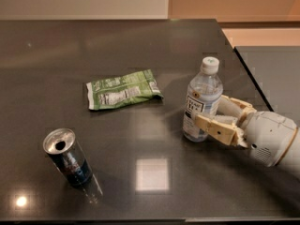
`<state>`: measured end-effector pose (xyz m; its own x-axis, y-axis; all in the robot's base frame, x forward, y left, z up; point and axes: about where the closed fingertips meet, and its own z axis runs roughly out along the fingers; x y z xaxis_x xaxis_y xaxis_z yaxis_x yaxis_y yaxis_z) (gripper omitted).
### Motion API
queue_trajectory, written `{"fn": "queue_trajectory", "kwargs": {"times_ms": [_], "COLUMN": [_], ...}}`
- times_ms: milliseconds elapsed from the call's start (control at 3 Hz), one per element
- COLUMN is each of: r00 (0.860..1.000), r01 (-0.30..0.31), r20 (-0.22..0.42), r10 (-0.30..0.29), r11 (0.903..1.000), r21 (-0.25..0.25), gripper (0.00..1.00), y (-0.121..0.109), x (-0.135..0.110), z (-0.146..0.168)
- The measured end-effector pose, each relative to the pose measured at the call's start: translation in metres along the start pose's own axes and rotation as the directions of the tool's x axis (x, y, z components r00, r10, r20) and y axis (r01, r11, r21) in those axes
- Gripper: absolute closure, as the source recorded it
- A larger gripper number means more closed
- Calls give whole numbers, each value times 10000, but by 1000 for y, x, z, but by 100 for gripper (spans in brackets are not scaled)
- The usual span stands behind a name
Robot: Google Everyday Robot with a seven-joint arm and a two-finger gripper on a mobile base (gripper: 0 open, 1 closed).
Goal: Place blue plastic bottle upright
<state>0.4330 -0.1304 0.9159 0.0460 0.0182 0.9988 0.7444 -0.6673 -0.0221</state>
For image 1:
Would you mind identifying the clear blue-label plastic bottle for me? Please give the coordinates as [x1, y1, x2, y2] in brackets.
[183, 56, 223, 143]

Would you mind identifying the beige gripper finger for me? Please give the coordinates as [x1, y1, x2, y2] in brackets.
[194, 113, 248, 147]
[217, 95, 257, 123]

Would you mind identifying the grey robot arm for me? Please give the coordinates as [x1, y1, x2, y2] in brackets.
[192, 96, 300, 177]

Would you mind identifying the grey side table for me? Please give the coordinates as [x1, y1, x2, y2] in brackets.
[235, 46, 300, 125]

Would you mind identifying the dark blue drink can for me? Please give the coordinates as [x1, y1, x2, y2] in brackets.
[43, 128, 93, 187]

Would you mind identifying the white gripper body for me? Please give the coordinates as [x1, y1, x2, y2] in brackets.
[241, 112, 298, 167]

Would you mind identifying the green snack bag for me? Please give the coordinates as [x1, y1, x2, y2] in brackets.
[86, 69, 163, 111]

